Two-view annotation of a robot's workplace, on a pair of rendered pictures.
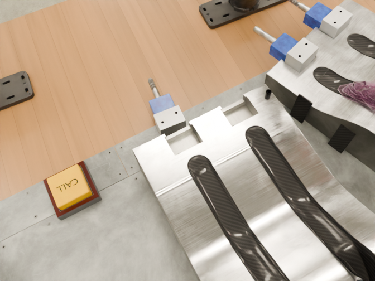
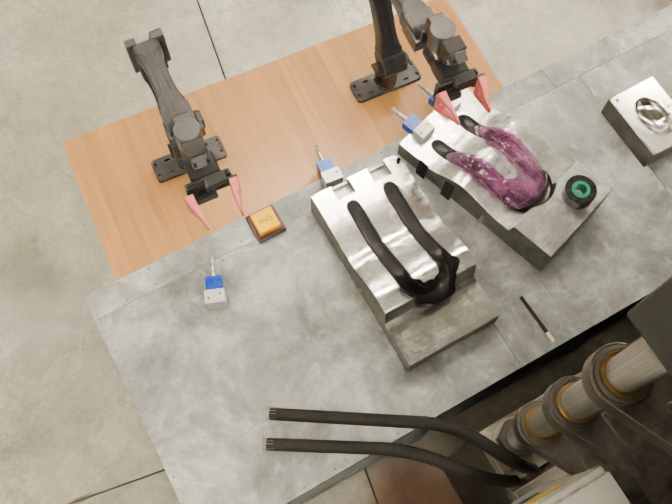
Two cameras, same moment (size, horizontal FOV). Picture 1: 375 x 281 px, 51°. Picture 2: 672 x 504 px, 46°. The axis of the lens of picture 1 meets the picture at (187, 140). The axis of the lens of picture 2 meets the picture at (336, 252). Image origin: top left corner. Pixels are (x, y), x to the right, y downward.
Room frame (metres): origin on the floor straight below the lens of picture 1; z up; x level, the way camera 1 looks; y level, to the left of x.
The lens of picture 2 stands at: (-0.58, 0.15, 2.74)
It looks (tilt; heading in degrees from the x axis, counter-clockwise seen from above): 69 degrees down; 352
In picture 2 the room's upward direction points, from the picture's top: 2 degrees clockwise
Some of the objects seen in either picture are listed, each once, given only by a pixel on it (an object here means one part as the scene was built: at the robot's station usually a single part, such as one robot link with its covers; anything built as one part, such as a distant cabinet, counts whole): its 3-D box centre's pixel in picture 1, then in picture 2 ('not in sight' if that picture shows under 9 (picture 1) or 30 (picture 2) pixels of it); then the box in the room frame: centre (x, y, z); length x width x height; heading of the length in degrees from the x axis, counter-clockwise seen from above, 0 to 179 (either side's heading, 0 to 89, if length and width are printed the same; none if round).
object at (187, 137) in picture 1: (183, 142); (342, 192); (0.29, 0.01, 0.87); 0.05 x 0.05 x 0.04; 22
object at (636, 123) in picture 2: not in sight; (648, 121); (0.42, -0.86, 0.84); 0.20 x 0.15 x 0.07; 22
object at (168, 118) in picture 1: (161, 104); (324, 164); (0.40, 0.04, 0.83); 0.13 x 0.05 x 0.05; 17
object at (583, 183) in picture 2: not in sight; (579, 192); (0.19, -0.58, 0.93); 0.08 x 0.08 x 0.04
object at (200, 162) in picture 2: not in sight; (200, 163); (0.21, 0.32, 1.26); 0.07 x 0.06 x 0.11; 108
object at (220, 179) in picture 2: not in sight; (228, 198); (0.15, 0.28, 1.20); 0.09 x 0.07 x 0.07; 18
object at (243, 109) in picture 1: (238, 115); (378, 174); (0.33, -0.09, 0.87); 0.05 x 0.05 x 0.04; 22
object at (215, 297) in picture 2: not in sight; (214, 281); (0.10, 0.36, 0.83); 0.13 x 0.05 x 0.05; 1
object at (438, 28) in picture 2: not in sight; (434, 32); (0.49, -0.22, 1.24); 0.12 x 0.09 x 0.12; 18
